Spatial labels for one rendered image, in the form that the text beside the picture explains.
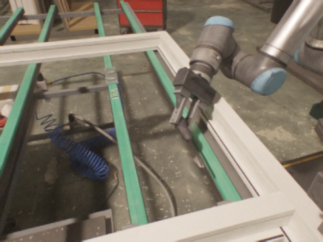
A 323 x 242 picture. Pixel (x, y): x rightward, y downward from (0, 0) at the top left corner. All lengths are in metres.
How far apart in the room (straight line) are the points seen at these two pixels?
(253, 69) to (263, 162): 0.29
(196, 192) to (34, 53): 1.22
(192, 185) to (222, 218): 1.23
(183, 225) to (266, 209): 0.16
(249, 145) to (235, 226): 0.22
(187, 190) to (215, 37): 1.15
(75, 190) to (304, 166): 1.39
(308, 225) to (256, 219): 0.09
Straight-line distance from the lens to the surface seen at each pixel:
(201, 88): 0.72
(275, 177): 0.59
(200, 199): 1.66
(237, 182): 0.67
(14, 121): 0.94
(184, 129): 0.66
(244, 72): 0.79
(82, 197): 1.74
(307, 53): 1.25
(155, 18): 4.04
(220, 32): 0.78
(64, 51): 1.32
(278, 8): 4.98
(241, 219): 0.51
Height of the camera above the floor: 1.36
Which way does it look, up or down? 38 degrees down
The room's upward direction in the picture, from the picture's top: 1 degrees counter-clockwise
